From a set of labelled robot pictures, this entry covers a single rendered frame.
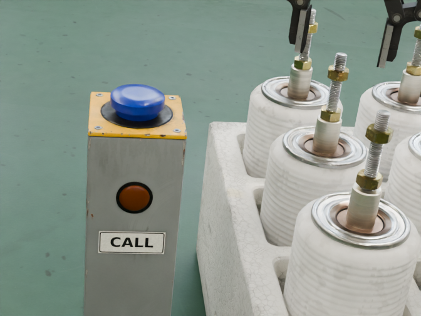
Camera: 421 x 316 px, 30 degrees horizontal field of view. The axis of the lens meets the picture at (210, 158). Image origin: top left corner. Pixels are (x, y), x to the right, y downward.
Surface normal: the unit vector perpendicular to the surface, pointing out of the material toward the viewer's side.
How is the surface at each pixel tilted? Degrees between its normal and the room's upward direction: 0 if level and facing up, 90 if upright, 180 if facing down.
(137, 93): 0
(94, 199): 90
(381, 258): 43
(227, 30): 0
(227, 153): 0
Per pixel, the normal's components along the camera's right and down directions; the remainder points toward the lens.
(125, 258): 0.11, 0.48
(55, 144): 0.10, -0.87
